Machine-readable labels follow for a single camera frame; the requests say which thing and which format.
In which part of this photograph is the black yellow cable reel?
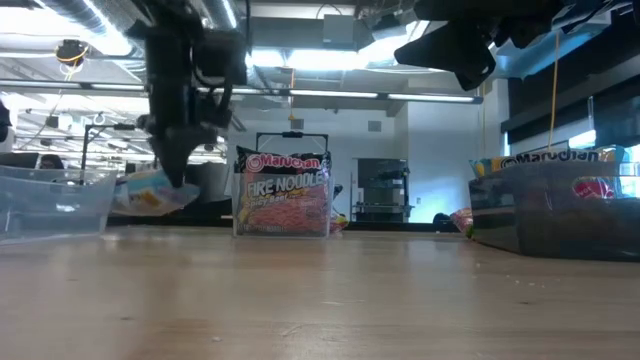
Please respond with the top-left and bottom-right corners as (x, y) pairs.
(54, 39), (89, 69)

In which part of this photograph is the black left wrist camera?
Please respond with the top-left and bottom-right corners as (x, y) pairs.
(193, 29), (250, 87)

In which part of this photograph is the long ceiling light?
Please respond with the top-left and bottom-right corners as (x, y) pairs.
(0, 79), (484, 105)

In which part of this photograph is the dark cabinet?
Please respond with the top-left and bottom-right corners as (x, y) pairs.
(357, 157), (411, 223)

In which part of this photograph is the yellow hanging cable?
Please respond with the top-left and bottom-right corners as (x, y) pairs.
(547, 32), (561, 151)

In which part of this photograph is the person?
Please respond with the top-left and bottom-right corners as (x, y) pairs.
(38, 153), (65, 171)

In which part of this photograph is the Maruchan black fire noodle pack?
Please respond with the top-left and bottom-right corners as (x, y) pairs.
(234, 146), (333, 236)

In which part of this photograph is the black lamp stand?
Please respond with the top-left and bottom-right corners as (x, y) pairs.
(79, 122), (139, 186)

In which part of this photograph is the grey ceiling duct box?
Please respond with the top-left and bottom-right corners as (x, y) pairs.
(322, 13), (357, 45)

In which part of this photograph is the Maruchan lime chili shrimp pack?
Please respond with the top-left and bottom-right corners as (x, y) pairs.
(448, 207), (475, 238)
(329, 213), (350, 235)

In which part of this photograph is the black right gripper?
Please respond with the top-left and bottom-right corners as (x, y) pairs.
(394, 0), (564, 92)

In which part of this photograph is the dark monitor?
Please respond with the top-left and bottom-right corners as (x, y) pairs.
(0, 152), (40, 170)

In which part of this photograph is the dark grey plastic bin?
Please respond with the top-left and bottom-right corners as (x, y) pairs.
(468, 159), (640, 261)

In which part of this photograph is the black arch stand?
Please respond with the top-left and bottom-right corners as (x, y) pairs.
(255, 131), (330, 154)

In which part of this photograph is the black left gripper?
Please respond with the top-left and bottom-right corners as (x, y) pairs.
(137, 27), (234, 187)

